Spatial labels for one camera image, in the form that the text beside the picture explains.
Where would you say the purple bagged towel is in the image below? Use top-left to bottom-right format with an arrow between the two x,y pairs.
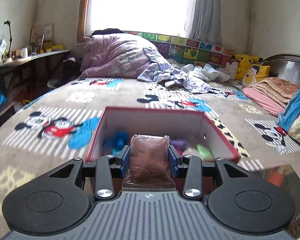
170,140 -> 189,152

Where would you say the pink cardboard box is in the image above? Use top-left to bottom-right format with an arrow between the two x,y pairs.
85,107 -> 241,163

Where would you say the pink folded blanket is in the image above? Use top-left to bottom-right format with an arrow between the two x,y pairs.
242,87 -> 285,117

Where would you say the black side desk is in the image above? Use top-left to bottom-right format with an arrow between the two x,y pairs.
0,50 -> 70,96

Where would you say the brown folded blanket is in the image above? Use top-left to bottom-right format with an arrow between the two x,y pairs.
249,77 -> 300,107

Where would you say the yellow character cushion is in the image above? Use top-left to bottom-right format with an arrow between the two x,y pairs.
241,64 -> 271,87

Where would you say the blue towel in box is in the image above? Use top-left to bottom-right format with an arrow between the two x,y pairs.
103,131 -> 129,156

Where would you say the purple folded quilt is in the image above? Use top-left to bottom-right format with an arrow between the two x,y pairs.
81,33 -> 160,79

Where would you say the brown bagged towel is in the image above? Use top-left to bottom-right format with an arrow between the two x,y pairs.
122,134 -> 175,191

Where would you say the dark wooden headboard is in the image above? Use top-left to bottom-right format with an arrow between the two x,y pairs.
261,54 -> 300,86

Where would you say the colourful alphabet foam mat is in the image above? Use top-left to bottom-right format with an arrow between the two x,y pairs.
127,31 -> 234,68

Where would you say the framed picture on desk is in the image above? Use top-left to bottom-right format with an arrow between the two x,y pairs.
30,23 -> 54,43

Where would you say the white bunny plush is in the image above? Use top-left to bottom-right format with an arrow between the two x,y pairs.
224,61 -> 238,80

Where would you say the yellow Pikachu plush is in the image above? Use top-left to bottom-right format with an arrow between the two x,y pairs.
232,54 -> 263,81

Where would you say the cream pillow blue cover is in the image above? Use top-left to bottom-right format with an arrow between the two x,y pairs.
277,89 -> 300,143

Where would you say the grey window curtain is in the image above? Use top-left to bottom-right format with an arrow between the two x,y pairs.
185,0 -> 222,44

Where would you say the striped crumpled clothing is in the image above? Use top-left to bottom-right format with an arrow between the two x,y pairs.
137,48 -> 212,94

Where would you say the white crumpled clothing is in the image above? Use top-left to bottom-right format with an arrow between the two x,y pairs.
180,64 -> 230,82

